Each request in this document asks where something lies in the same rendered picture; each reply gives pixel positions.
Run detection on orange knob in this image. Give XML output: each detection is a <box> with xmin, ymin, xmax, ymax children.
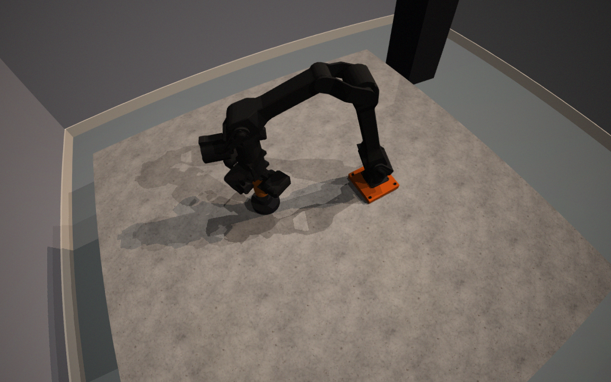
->
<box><xmin>252</xmin><ymin>179</ymin><xmax>267</xmax><ymax>197</ymax></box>

